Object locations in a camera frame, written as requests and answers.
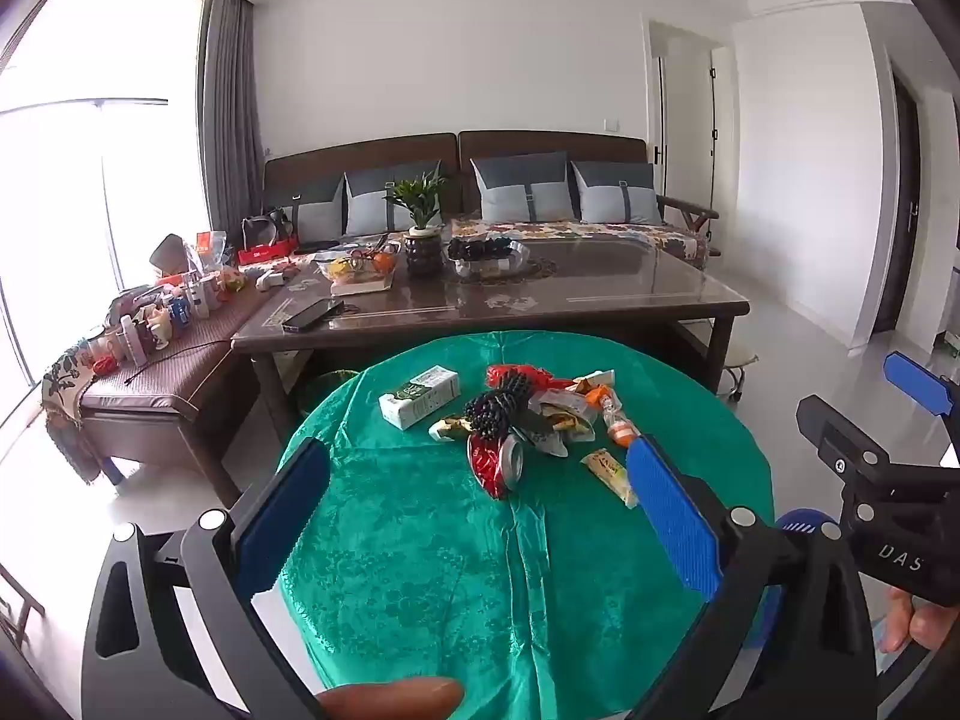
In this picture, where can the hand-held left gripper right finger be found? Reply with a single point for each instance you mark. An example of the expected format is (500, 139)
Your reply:
(671, 517)

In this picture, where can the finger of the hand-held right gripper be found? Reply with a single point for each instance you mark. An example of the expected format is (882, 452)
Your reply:
(836, 431)
(919, 382)

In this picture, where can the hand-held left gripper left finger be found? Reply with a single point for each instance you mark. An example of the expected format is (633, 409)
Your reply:
(285, 510)

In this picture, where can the yellow snack packet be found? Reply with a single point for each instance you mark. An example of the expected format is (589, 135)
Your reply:
(607, 474)

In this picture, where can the small orange bottle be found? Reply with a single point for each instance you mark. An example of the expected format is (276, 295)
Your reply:
(621, 431)

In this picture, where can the brown snack wrapper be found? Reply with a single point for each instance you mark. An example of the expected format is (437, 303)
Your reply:
(566, 420)

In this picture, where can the orange white snack wrapper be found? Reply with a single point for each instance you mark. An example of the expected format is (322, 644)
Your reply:
(589, 386)

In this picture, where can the white green milk carton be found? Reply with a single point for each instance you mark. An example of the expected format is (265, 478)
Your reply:
(416, 397)

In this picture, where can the yellow green snack wrapper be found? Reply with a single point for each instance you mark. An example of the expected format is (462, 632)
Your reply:
(450, 429)

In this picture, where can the crushed red drink can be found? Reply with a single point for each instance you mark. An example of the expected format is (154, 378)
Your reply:
(487, 465)

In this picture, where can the person's right hand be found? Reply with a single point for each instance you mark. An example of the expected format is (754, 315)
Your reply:
(911, 622)

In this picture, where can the person's left hand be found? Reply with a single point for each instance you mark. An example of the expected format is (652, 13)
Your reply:
(390, 697)

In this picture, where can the white round stool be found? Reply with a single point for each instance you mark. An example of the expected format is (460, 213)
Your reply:
(739, 356)

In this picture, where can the green waste bin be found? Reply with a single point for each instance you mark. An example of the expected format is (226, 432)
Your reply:
(322, 390)

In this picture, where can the green patterned tablecloth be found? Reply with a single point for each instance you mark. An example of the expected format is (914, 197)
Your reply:
(420, 540)

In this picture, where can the wooden chaise bench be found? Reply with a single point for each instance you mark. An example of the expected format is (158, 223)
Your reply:
(165, 397)

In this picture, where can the dark wooden door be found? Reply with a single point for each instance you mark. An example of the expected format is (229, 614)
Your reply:
(900, 217)

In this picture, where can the black smartphone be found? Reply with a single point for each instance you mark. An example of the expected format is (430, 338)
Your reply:
(311, 315)

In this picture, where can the pale book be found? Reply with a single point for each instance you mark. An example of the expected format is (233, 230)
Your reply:
(364, 285)

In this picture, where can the dark wooden coffee table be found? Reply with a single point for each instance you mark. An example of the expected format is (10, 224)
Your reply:
(600, 285)

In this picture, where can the floral fringed blanket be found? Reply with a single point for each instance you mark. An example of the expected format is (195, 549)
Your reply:
(64, 390)

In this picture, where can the glass fruit bowl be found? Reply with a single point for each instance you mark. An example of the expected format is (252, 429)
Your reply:
(349, 266)

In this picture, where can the red gift box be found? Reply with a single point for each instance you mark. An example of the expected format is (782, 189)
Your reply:
(266, 253)

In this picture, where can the orange fruit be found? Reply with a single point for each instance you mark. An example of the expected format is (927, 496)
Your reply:
(384, 261)

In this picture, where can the dark handbag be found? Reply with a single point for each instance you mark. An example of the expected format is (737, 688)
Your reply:
(262, 229)

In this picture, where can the wooden chair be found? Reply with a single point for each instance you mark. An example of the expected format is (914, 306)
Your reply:
(19, 607)

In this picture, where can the dark ribbed vase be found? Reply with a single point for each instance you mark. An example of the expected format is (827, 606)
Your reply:
(424, 253)

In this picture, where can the floral sofa cover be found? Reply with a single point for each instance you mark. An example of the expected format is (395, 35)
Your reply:
(600, 232)

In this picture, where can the grey blue pillow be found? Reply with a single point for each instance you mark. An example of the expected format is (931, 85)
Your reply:
(315, 214)
(371, 202)
(615, 195)
(521, 187)

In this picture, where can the glass fruit tray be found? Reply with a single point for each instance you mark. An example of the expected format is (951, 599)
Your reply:
(495, 264)

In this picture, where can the dark grapes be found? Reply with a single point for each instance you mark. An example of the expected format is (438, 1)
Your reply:
(476, 247)

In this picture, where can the green leafy plant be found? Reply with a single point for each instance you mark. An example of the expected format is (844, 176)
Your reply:
(416, 195)

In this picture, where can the white door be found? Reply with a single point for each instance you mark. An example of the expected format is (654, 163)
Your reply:
(686, 112)

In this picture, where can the brown wooden sofa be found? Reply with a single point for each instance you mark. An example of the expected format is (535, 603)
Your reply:
(405, 150)

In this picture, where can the large window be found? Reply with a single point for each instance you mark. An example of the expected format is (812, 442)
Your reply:
(90, 165)

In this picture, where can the grey curtain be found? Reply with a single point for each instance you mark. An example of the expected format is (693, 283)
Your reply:
(232, 105)

